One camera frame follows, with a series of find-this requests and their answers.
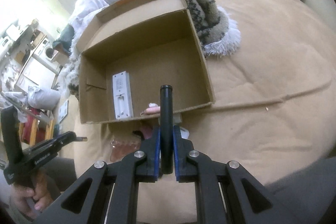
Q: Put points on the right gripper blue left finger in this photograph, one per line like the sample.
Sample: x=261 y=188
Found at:
x=147 y=169

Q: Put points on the white plastic bag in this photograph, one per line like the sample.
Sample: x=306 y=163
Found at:
x=42 y=98

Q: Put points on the fluffy grey white blanket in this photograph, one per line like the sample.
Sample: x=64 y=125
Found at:
x=217 y=32

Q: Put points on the clear pink toe separator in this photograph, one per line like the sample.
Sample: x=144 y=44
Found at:
x=123 y=147

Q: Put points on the brown cardboard box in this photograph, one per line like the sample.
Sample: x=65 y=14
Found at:
x=155 y=41

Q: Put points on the white remote control back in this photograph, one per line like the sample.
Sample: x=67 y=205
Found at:
x=123 y=107

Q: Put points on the teal upholstered armchair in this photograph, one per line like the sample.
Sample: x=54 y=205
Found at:
x=64 y=42

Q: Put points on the pink foot keychain charm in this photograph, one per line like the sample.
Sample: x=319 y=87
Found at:
x=152 y=109

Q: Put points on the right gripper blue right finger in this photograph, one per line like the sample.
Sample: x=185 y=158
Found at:
x=185 y=170

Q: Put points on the white earbuds case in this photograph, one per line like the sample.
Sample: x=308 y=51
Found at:
x=184 y=133

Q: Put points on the white washing machine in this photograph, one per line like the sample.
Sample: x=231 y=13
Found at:
x=46 y=54

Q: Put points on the beige bed sheet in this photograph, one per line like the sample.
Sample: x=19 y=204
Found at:
x=260 y=149

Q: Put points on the wooden chair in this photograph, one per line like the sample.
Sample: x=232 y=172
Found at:
x=35 y=131

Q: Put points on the person's left hand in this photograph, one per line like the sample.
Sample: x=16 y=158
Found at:
x=31 y=201

